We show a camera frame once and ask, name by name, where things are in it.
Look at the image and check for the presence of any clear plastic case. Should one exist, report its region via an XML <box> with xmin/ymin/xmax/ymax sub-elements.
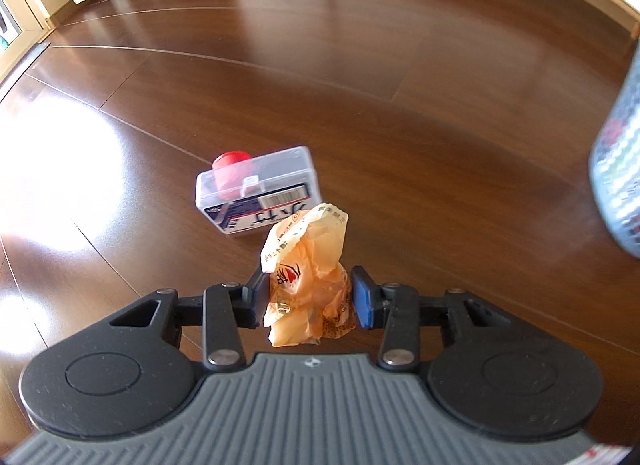
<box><xmin>195</xmin><ymin>146</ymin><xmax>322</xmax><ymax>237</ymax></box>

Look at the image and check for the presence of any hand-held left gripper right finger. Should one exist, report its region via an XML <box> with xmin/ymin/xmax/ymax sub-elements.
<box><xmin>350</xmin><ymin>266</ymin><xmax>526</xmax><ymax>371</ymax></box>

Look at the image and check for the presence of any red bottle cap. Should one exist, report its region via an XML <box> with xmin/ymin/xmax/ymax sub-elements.
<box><xmin>211</xmin><ymin>150</ymin><xmax>252</xmax><ymax>198</ymax></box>

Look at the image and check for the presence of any blue mesh plastic basket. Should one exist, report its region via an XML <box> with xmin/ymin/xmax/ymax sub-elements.
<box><xmin>589</xmin><ymin>48</ymin><xmax>640</xmax><ymax>260</ymax></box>

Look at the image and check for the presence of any orange plastic wrapper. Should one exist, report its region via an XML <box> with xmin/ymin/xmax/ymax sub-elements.
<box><xmin>260</xmin><ymin>202</ymin><xmax>357</xmax><ymax>348</ymax></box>

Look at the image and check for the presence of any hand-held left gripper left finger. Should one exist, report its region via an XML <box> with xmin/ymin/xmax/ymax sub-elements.
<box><xmin>109</xmin><ymin>270</ymin><xmax>273</xmax><ymax>372</ymax></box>

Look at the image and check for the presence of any wooden door frame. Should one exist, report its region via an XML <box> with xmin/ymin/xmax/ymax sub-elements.
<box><xmin>0</xmin><ymin>0</ymin><xmax>56</xmax><ymax>81</ymax></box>

